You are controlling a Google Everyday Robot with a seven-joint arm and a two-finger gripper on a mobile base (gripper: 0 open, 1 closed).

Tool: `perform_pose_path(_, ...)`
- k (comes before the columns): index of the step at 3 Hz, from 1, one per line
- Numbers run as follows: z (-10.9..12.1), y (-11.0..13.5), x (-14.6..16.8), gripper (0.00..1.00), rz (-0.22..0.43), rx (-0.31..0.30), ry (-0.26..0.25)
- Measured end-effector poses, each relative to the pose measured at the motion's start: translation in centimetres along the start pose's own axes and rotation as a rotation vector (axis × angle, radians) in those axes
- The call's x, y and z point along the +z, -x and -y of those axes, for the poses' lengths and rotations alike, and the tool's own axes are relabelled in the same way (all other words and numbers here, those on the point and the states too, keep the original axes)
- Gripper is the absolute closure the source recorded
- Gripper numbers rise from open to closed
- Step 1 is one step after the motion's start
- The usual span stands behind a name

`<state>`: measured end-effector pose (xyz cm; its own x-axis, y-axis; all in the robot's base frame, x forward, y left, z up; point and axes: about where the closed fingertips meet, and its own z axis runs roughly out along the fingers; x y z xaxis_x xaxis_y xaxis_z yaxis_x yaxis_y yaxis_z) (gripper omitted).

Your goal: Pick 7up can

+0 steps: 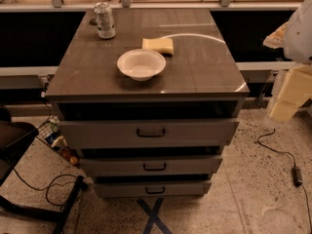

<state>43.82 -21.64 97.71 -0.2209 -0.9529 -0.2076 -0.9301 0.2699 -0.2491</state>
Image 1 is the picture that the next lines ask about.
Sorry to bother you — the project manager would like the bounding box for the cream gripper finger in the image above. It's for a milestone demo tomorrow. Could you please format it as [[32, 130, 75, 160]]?
[[269, 65, 312, 122], [263, 22, 288, 49]]

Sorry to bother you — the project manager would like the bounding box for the silver 7up soda can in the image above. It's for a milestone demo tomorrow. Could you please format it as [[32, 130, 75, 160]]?
[[95, 2, 116, 39]]

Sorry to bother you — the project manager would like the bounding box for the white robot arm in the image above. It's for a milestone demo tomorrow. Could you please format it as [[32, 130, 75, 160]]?
[[263, 0, 312, 122]]

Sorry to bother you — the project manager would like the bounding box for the top grey drawer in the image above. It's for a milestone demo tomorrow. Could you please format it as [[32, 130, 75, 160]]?
[[59, 118, 239, 149]]

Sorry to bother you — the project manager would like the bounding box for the grey drawer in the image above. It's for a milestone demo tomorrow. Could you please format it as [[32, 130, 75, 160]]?
[[59, 118, 239, 149], [94, 180, 212, 198], [80, 155, 222, 176]]

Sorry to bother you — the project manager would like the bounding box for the yellow sponge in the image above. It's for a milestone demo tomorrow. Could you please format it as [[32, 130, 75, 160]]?
[[142, 38, 174, 55]]

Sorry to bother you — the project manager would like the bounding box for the white paper bowl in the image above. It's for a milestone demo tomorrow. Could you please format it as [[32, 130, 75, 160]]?
[[117, 49, 166, 81]]

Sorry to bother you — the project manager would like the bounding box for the grey drawer cabinet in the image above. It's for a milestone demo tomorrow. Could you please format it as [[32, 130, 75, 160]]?
[[47, 9, 249, 185]]

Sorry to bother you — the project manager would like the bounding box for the blue tape cross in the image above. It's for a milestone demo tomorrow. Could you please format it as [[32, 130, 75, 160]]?
[[136, 198, 173, 234]]

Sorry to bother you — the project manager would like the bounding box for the middle grey drawer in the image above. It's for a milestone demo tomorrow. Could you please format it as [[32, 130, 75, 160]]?
[[80, 155, 222, 176]]

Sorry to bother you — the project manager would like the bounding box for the bottom grey drawer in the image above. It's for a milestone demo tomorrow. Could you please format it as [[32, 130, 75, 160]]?
[[94, 180, 212, 198]]

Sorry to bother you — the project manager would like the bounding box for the black chair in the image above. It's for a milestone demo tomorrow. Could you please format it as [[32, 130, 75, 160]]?
[[0, 107, 86, 234]]

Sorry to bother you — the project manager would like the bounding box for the black power adapter cable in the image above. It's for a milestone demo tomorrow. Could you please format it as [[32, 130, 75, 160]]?
[[254, 128, 312, 234]]

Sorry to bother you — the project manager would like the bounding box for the wire basket with items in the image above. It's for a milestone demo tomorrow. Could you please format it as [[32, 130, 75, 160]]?
[[38, 116, 80, 167]]

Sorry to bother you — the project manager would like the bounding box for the black floor cable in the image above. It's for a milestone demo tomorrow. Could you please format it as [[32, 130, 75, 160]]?
[[13, 168, 81, 208]]

